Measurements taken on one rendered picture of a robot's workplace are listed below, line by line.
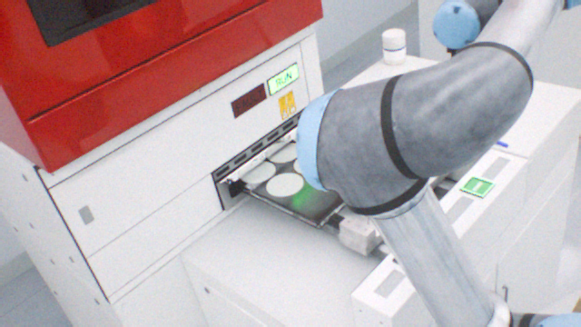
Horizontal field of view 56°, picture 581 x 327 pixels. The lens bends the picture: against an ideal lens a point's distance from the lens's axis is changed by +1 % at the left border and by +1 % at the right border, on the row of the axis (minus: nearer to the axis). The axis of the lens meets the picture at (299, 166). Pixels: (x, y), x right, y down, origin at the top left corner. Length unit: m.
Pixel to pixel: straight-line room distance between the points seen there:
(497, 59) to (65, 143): 0.81
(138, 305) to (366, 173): 0.96
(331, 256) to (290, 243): 0.12
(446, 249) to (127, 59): 0.73
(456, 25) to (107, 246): 0.87
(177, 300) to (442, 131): 1.10
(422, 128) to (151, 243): 0.96
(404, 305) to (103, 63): 0.72
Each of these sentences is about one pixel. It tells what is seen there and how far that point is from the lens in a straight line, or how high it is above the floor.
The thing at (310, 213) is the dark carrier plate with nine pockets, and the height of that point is 0.90.
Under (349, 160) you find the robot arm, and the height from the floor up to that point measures 1.41.
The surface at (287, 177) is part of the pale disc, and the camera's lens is 1.46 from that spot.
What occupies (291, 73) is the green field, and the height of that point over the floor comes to 1.10.
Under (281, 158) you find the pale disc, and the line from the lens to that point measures 1.54.
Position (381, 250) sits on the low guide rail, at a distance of 1.29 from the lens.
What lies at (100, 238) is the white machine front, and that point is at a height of 1.00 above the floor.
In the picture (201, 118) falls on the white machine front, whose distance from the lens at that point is 1.35.
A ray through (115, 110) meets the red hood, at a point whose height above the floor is 1.28.
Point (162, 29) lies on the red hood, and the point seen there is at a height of 1.38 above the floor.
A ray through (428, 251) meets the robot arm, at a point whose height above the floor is 1.26.
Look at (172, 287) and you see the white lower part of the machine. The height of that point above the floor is 0.74.
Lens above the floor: 1.76
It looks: 35 degrees down
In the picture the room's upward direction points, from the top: 11 degrees counter-clockwise
